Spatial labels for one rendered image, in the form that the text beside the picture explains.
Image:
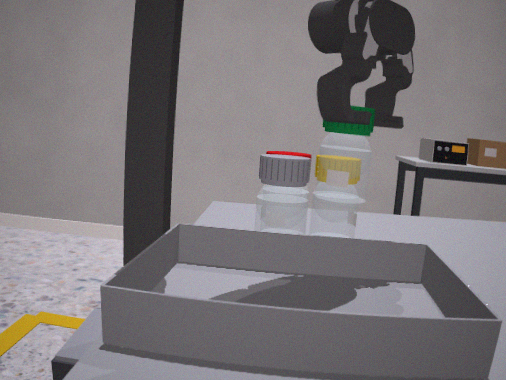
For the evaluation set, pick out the grey tray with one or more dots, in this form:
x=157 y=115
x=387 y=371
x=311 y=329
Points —
x=298 y=271

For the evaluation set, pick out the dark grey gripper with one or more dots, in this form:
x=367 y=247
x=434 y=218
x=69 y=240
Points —
x=390 y=26

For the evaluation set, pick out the clear glass bottle with yellow cap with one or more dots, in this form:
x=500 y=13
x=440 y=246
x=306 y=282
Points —
x=332 y=221

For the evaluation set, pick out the clear bottle with grey cap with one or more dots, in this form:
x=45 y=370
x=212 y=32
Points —
x=282 y=204

